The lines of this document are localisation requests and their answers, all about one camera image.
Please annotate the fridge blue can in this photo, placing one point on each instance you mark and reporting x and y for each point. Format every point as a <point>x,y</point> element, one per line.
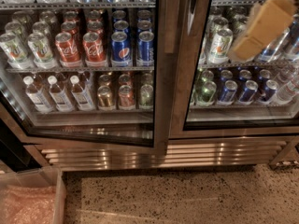
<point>267,91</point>
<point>247,92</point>
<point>227,94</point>

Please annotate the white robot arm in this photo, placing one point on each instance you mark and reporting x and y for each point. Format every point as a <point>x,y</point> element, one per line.
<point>266,23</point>

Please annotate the front right coca-cola can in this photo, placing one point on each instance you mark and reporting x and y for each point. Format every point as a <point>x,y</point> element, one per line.
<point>95,55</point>

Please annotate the silver blue tall can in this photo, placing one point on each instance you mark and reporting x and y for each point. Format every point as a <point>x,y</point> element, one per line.
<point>273,50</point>

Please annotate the steel fridge bottom grille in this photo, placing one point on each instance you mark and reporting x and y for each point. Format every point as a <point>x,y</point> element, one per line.
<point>242,150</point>

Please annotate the left water bottle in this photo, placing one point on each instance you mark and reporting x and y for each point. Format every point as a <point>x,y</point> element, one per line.
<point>37,93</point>

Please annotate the right fridge water bottle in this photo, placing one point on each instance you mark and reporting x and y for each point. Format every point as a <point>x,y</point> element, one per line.
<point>288,91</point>

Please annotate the gold can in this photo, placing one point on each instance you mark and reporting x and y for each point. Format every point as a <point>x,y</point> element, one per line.
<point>106,100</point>

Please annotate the front left pepsi can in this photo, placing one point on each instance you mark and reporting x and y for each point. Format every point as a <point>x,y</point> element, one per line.
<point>121,50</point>

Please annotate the right fridge green can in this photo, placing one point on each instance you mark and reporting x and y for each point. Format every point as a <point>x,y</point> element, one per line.
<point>205,93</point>

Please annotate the red lower can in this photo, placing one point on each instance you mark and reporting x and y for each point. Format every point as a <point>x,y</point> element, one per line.
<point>126,97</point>

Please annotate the right fridge left 7up can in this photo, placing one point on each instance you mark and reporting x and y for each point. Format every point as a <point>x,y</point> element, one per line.
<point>220,45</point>

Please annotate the front left coca-cola can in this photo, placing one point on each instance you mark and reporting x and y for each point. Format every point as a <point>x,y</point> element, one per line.
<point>68,50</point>

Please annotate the front left 7up can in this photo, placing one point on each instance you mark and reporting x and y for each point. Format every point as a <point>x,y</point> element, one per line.
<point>17,53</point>

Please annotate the middle water bottle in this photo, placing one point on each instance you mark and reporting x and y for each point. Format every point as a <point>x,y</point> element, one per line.
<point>60,95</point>

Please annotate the front right pepsi can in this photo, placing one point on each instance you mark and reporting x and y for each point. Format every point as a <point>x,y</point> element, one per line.
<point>145,49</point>

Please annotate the pink bubble wrap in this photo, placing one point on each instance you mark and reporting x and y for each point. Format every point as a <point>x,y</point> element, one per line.
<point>22,205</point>

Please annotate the coca-cola can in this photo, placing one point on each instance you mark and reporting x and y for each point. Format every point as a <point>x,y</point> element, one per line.
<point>95,55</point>
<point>68,50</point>

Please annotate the clear plastic bin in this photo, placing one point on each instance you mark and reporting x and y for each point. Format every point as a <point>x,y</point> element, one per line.
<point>40,178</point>

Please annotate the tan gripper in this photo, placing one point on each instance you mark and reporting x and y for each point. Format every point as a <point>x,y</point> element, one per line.
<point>271,18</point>

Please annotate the fridge glass door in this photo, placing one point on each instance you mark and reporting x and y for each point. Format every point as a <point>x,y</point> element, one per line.
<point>200,21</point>
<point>135,129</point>

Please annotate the green lower can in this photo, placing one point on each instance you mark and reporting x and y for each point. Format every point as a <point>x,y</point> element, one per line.
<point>146,97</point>

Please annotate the pepsi can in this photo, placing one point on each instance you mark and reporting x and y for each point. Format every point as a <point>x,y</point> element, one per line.
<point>145,49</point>
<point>121,50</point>

